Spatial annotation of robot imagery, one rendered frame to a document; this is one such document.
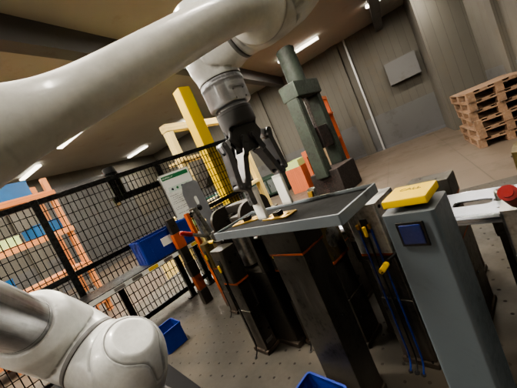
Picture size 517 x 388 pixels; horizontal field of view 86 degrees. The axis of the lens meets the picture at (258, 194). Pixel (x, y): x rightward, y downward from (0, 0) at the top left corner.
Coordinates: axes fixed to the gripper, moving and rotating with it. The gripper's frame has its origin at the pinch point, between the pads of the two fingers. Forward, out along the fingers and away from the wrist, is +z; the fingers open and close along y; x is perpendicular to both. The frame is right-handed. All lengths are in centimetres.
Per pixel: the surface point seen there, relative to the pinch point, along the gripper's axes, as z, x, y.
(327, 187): 97, 327, 400
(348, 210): 4.0, -19.2, -2.2
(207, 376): 50, 48, -18
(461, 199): 20.1, -19.7, 38.5
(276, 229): 4.6, -5.3, -6.0
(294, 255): 11.7, -3.5, -3.1
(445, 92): 23, 199, 790
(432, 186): 4.3, -29.4, 3.4
